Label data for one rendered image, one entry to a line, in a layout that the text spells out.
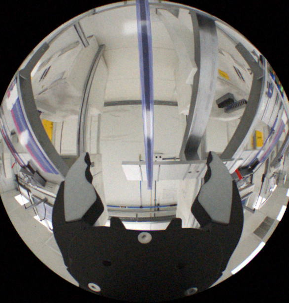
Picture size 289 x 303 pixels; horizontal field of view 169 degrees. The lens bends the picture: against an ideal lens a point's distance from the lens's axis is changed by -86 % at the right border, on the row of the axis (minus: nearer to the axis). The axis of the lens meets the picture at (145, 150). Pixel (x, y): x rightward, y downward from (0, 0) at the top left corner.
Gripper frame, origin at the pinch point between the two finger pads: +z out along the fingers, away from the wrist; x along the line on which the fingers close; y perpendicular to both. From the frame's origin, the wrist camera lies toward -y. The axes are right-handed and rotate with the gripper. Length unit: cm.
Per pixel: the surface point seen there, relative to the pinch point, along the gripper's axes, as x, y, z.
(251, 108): 35.9, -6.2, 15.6
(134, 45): -12, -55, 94
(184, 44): 8.7, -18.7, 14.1
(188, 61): 8.0, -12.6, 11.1
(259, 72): 32.6, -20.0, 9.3
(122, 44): -22, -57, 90
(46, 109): -76, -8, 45
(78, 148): -40, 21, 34
